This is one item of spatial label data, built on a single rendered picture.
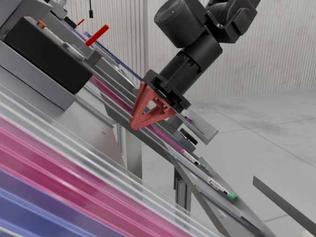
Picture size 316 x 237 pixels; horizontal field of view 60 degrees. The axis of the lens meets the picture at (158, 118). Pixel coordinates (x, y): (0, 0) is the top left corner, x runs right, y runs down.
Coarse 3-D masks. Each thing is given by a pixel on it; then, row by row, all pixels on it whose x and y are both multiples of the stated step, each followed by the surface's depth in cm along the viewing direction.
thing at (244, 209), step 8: (200, 160) 78; (208, 168) 74; (216, 176) 70; (224, 184) 66; (232, 192) 63; (240, 200) 60; (240, 208) 59; (248, 208) 57; (248, 216) 56; (256, 216) 55; (256, 224) 54; (264, 224) 53; (264, 232) 52; (272, 232) 51
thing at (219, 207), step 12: (168, 156) 55; (180, 168) 50; (192, 180) 48; (204, 180) 56; (192, 192) 44; (204, 192) 46; (216, 192) 57; (204, 204) 41; (216, 204) 44; (228, 204) 56; (216, 216) 38; (228, 216) 44; (240, 216) 54; (216, 228) 37; (228, 228) 37; (240, 228) 44; (252, 228) 49
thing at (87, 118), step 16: (0, 80) 21; (16, 80) 23; (32, 96) 23; (80, 96) 37; (96, 96) 44; (48, 112) 23; (64, 112) 26; (80, 112) 30; (96, 112) 36; (80, 128) 26; (96, 128) 30; (112, 128) 35; (96, 144) 25; (112, 144) 29
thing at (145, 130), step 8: (88, 88) 44; (96, 88) 44; (104, 96) 45; (112, 104) 46; (120, 112) 47; (128, 112) 48; (128, 120) 48; (144, 128) 49; (152, 136) 50; (160, 144) 51; (168, 144) 53; (168, 152) 52; (176, 152) 53; (184, 160) 54; (192, 168) 55; (200, 176) 56; (208, 176) 57
